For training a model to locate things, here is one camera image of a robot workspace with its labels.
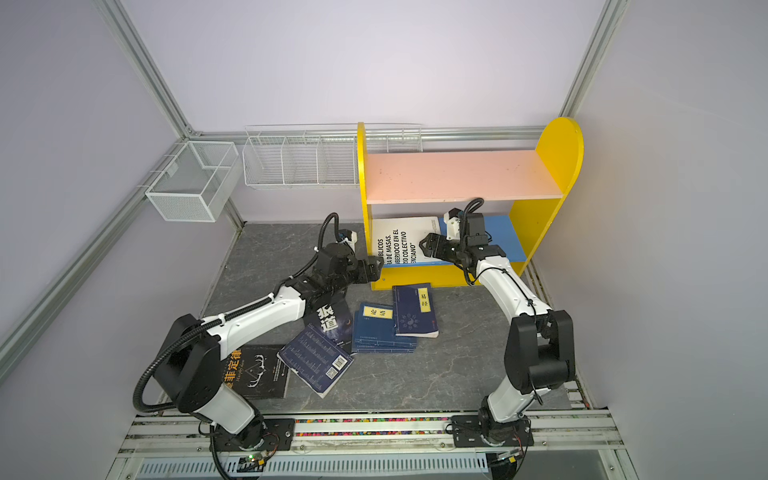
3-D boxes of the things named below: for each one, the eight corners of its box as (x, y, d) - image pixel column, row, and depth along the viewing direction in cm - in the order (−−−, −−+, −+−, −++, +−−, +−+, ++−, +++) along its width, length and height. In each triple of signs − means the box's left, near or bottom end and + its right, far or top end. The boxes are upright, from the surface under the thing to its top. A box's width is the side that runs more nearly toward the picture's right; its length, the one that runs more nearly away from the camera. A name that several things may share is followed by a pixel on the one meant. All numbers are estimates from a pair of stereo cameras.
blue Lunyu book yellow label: (352, 353, 89) (351, 348, 86) (356, 308, 99) (355, 303, 96) (416, 353, 89) (416, 348, 86) (414, 308, 99) (414, 303, 96)
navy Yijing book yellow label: (392, 338, 91) (392, 334, 89) (392, 289, 103) (392, 283, 100) (437, 338, 91) (438, 333, 89) (432, 288, 103) (433, 283, 100)
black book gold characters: (217, 398, 82) (212, 396, 80) (234, 347, 91) (231, 344, 89) (284, 398, 82) (281, 396, 80) (295, 347, 91) (293, 344, 89)
